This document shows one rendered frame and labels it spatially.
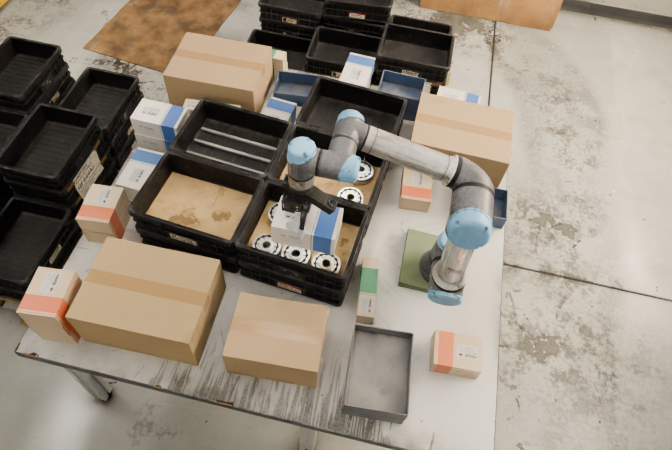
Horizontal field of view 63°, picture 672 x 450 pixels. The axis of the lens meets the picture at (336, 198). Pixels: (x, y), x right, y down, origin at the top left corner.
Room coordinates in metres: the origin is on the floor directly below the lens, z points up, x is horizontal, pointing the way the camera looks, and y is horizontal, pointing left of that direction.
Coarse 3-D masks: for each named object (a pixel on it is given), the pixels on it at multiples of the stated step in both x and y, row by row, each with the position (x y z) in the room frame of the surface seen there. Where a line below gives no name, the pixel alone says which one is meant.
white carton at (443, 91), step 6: (438, 90) 1.94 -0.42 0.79; (444, 90) 1.94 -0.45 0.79; (450, 90) 1.95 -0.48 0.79; (456, 90) 1.95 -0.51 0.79; (444, 96) 1.90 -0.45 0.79; (450, 96) 1.91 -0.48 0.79; (456, 96) 1.91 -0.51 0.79; (462, 96) 1.92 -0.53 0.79; (468, 96) 1.92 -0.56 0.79; (474, 96) 1.92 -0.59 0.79; (480, 96) 1.93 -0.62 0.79; (474, 102) 1.88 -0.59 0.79
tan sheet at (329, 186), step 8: (376, 168) 1.40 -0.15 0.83; (376, 176) 1.36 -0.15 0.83; (320, 184) 1.30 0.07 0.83; (328, 184) 1.30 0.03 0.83; (336, 184) 1.30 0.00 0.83; (344, 184) 1.31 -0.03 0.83; (352, 184) 1.31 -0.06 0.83; (368, 184) 1.32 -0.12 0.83; (328, 192) 1.26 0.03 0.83; (336, 192) 1.27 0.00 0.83; (368, 192) 1.28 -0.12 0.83; (368, 200) 1.24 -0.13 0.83
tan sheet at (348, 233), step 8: (264, 216) 1.12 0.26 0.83; (264, 224) 1.09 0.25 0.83; (344, 224) 1.12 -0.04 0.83; (256, 232) 1.05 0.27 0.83; (264, 232) 1.05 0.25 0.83; (344, 232) 1.09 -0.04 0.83; (352, 232) 1.09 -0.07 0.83; (344, 240) 1.05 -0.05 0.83; (352, 240) 1.06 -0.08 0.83; (336, 248) 1.02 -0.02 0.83; (344, 248) 1.02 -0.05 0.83; (296, 256) 0.97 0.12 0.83; (312, 256) 0.97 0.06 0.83; (344, 256) 0.99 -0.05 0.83; (344, 264) 0.95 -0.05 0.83
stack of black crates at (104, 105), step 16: (80, 80) 2.09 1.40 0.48; (96, 80) 2.17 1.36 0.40; (112, 80) 2.16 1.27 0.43; (128, 80) 2.15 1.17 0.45; (80, 96) 2.04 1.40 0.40; (96, 96) 2.08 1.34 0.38; (112, 96) 2.09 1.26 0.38; (128, 96) 2.01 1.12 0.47; (96, 112) 1.96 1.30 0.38; (112, 112) 1.97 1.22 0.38; (128, 112) 1.97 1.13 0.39; (112, 128) 1.82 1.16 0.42; (128, 128) 1.93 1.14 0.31; (112, 144) 1.77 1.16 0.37; (128, 144) 1.88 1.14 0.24
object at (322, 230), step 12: (312, 204) 0.99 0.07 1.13; (276, 216) 0.93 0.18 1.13; (288, 216) 0.93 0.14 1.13; (312, 216) 0.94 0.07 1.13; (324, 216) 0.95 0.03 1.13; (336, 216) 0.95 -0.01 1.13; (276, 228) 0.89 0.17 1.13; (312, 228) 0.90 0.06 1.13; (324, 228) 0.90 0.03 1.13; (336, 228) 0.91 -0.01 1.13; (276, 240) 0.89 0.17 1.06; (288, 240) 0.88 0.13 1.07; (312, 240) 0.87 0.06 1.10; (324, 240) 0.87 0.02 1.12; (336, 240) 0.89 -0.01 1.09; (324, 252) 0.87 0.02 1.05
